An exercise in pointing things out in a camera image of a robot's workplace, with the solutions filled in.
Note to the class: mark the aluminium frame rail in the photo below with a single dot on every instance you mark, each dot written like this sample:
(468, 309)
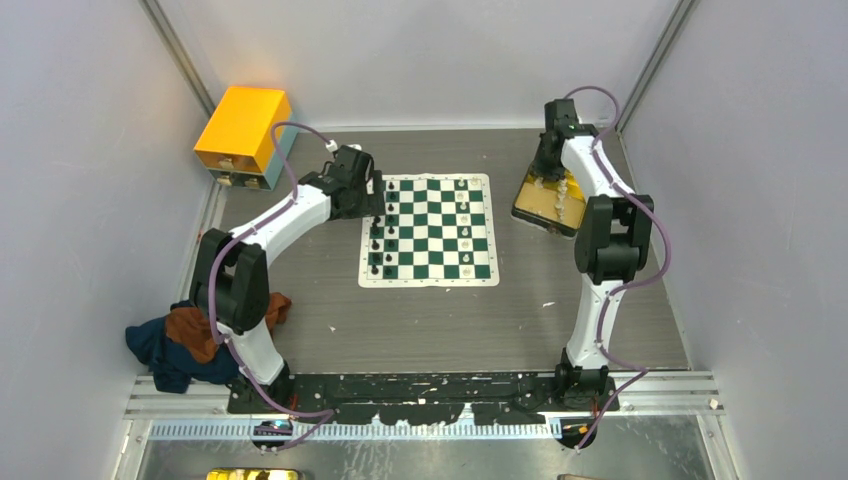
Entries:
(200, 414)

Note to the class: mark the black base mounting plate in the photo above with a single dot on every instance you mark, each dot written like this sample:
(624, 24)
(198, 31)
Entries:
(492, 398)

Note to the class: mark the orange cloth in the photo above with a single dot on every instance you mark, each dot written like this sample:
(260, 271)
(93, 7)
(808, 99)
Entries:
(188, 326)

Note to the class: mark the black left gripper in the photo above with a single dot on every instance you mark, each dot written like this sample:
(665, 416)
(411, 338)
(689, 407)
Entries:
(372, 204)

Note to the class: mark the dark blue cloth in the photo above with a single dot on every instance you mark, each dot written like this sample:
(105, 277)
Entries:
(171, 365)

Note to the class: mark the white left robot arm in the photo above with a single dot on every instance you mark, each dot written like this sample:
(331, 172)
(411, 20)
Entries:
(230, 280)

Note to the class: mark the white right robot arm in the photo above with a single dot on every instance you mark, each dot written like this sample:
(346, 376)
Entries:
(611, 247)

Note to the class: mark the green white chess board mat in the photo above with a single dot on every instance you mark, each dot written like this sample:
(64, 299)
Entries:
(427, 234)

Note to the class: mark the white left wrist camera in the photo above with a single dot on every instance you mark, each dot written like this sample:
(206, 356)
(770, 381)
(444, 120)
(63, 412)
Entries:
(333, 147)

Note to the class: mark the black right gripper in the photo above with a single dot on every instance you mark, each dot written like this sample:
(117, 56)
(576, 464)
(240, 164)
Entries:
(543, 172)

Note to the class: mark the yellow transparent tray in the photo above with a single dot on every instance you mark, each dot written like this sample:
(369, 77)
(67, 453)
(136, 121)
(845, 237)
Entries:
(555, 206)

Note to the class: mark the yellow teal drawer box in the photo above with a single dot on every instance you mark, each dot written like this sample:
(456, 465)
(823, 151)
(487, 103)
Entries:
(236, 145)

